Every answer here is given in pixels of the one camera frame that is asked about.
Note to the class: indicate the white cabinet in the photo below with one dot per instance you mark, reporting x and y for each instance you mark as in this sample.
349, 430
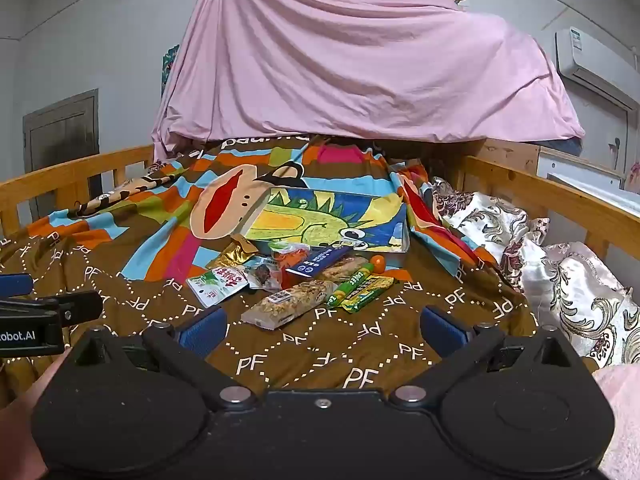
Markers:
575, 165

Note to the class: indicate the wooden headboard panel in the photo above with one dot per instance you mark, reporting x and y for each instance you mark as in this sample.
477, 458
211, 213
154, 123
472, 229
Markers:
505, 157

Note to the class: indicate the rice cracker packet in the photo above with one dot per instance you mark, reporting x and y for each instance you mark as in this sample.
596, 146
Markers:
347, 268

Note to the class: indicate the green candy stick pack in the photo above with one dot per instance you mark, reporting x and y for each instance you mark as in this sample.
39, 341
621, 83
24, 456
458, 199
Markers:
350, 284

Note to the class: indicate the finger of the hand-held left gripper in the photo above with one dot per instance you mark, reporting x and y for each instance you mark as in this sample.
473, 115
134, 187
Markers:
15, 287
80, 306

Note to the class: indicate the wooden bed rail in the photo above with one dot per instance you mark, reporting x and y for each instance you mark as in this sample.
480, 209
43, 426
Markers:
75, 172
550, 195

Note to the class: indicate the orange snack bag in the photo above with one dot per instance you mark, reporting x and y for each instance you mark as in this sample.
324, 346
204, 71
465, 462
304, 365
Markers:
292, 257

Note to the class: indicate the colourful printed blanket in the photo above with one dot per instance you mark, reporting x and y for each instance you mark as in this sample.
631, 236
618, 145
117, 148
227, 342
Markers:
125, 240

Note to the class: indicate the white air conditioner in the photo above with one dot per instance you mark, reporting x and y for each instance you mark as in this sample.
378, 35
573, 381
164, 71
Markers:
585, 60

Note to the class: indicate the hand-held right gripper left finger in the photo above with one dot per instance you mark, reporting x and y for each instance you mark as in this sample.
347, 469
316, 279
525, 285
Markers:
202, 332

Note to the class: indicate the clear packet dark dried snack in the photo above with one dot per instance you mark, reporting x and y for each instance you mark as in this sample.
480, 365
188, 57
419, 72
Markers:
264, 274

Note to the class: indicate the gold foil snack packet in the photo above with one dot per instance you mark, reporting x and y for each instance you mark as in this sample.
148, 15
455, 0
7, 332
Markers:
232, 256

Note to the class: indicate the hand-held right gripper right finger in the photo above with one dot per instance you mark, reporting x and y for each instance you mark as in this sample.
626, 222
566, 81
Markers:
442, 332

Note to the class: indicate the small orange fruit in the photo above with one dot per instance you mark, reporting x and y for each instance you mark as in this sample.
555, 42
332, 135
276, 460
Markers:
377, 264

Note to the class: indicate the teal wall poster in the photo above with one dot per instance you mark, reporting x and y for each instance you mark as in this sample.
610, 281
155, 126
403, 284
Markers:
169, 67

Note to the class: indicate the metal tray with drawing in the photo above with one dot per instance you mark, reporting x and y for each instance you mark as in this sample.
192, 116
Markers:
320, 215

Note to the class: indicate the grey door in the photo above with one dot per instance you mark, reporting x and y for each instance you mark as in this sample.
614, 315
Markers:
60, 130

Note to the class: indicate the yellow green snack packet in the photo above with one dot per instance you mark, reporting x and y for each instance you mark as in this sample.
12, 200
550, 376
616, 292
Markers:
367, 294

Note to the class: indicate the granola bar with barcode label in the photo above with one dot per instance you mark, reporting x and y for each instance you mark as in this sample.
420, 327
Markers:
285, 305

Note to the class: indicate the pink bed sheet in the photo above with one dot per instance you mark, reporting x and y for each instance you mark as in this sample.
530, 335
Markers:
350, 60

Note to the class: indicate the pink fleece clothing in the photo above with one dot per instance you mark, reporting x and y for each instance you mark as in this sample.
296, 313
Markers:
622, 410

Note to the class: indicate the white seaweed snack packet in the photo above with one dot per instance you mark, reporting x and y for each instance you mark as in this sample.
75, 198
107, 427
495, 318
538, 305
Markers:
215, 285

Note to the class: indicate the blue snack bar packet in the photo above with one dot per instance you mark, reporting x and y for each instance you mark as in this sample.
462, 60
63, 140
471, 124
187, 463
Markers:
317, 263

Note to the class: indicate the floral satin quilt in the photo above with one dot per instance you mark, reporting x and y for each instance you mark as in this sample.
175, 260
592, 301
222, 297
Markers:
575, 280

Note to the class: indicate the person's left forearm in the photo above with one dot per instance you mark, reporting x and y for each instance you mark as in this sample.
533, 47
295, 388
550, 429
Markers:
20, 420

